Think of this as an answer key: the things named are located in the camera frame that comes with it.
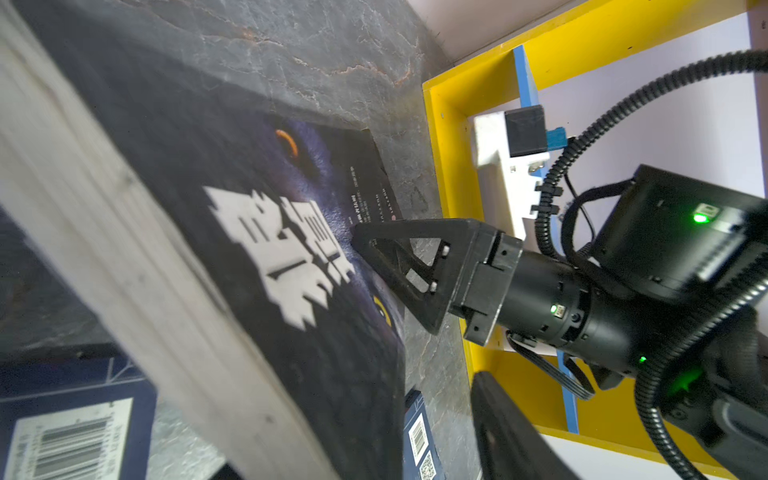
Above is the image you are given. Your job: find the blue book lower right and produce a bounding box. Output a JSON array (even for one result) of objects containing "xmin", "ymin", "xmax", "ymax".
[{"xmin": 403, "ymin": 389, "xmax": 446, "ymax": 480}]

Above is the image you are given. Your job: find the blue book lower left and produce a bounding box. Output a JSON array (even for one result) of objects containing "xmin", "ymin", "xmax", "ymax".
[{"xmin": 1, "ymin": 355, "xmax": 157, "ymax": 479}]

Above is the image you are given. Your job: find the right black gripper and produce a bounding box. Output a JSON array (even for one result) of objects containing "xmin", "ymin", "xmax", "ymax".
[{"xmin": 351, "ymin": 219, "xmax": 523, "ymax": 346}]

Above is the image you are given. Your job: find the blue book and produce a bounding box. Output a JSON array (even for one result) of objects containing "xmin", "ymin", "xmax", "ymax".
[
  {"xmin": 403, "ymin": 389, "xmax": 446, "ymax": 480},
  {"xmin": 1, "ymin": 355, "xmax": 157, "ymax": 479}
]

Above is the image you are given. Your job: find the black wolf-eyes book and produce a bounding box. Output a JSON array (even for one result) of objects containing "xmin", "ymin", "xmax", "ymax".
[{"xmin": 1, "ymin": 1, "xmax": 413, "ymax": 479}]

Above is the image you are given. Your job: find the yellow pink blue shelf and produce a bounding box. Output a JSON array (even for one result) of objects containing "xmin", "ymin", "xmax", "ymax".
[{"xmin": 422, "ymin": 0, "xmax": 768, "ymax": 480}]

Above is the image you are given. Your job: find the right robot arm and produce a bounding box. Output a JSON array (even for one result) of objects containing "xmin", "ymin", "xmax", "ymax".
[{"xmin": 352, "ymin": 49, "xmax": 767, "ymax": 479}]

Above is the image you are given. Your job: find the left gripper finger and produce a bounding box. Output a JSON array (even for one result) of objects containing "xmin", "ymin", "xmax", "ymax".
[{"xmin": 470, "ymin": 372, "xmax": 577, "ymax": 480}]

